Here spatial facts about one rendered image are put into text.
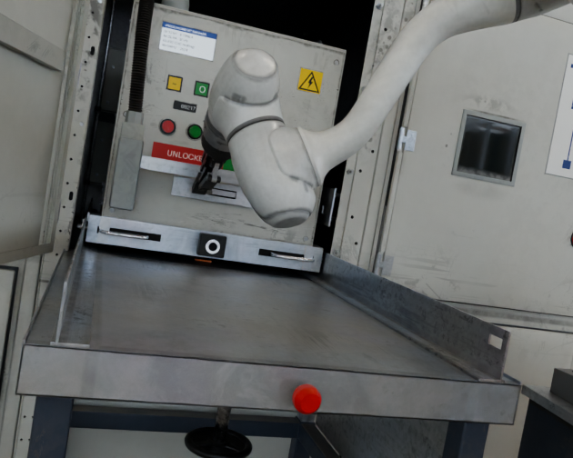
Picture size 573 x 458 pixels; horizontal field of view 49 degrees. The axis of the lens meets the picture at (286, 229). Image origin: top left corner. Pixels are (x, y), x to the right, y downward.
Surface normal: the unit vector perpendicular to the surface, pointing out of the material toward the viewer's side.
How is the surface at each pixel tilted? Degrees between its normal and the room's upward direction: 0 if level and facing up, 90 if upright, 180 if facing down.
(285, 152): 69
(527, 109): 90
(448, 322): 90
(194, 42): 90
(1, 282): 90
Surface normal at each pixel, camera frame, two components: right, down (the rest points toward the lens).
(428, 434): -0.94, -0.15
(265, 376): 0.28, 0.11
